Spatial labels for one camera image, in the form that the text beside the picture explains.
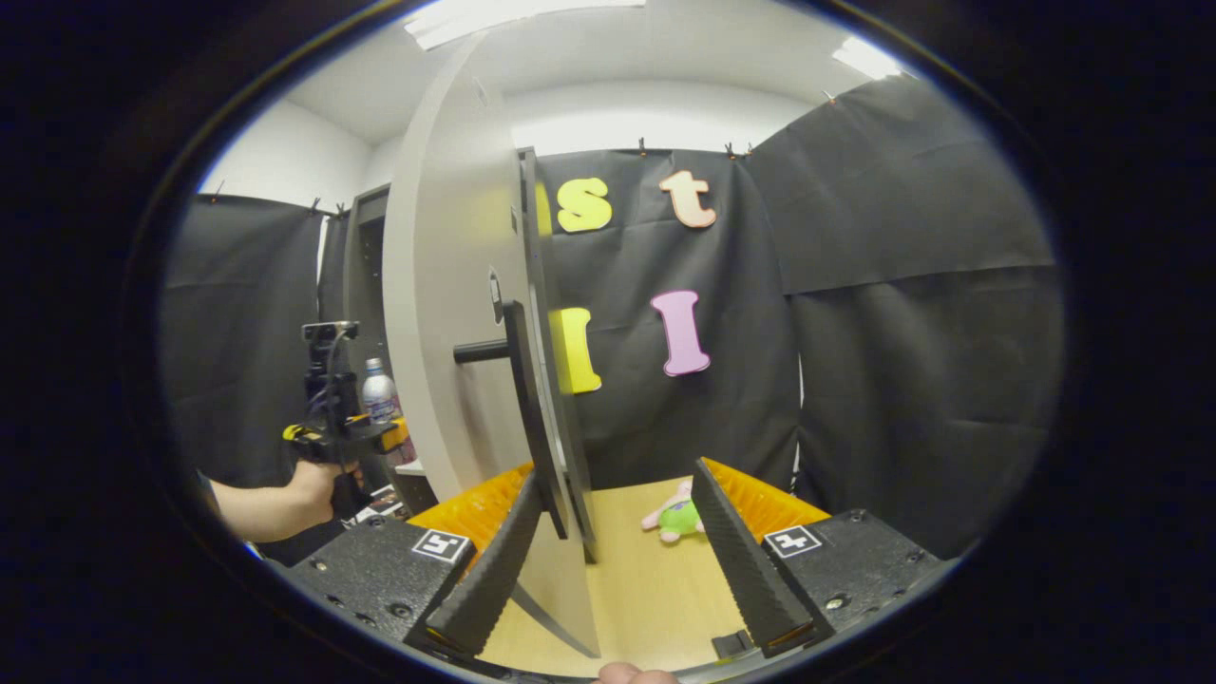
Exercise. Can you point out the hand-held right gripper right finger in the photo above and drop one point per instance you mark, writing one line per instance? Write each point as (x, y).
(746, 570)

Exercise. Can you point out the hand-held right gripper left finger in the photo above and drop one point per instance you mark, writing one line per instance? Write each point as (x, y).
(494, 579)

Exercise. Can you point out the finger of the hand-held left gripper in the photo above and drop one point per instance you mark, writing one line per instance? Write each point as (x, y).
(394, 437)

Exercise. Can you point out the silver bottle with pink label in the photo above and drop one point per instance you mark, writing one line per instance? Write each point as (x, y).
(380, 394)

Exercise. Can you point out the grey cabinet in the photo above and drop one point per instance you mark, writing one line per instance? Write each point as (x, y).
(356, 266)

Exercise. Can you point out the grey cabinet door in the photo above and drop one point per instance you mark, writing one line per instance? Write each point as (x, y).
(446, 285)

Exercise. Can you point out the white cabinet shelf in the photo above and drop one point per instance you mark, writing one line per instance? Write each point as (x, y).
(408, 467)

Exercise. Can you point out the white cover book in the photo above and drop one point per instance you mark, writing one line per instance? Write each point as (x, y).
(380, 503)

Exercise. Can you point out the pink and green plush toy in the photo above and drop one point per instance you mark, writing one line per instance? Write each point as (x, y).
(679, 518)

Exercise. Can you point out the black backdrop cloth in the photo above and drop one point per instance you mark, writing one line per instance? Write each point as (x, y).
(902, 380)

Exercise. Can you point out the long ceiling light panel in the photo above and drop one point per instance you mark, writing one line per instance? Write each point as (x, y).
(522, 19)

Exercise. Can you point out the small ceiling light panel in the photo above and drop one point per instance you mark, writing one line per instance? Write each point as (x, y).
(866, 59)

